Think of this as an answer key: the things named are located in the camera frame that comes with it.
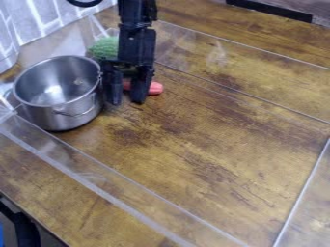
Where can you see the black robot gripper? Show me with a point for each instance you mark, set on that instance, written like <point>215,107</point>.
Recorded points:
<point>136,58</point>

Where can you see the pink handled metal spoon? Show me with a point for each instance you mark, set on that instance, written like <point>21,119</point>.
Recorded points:
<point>156,87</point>

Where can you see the stainless steel pot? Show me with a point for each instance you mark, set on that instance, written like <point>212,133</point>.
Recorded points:
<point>59,91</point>

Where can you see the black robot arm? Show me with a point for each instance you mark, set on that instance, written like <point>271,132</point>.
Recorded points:
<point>137,11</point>

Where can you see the green bitter melon toy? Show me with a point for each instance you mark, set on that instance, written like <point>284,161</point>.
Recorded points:
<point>104,48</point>

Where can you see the clear acrylic barrier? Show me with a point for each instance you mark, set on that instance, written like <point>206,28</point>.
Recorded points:
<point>218,164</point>

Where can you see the black bar at back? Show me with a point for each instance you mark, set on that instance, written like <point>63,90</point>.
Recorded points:
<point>268,9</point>

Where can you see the black table leg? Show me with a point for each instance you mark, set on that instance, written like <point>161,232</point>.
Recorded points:
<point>26,233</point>

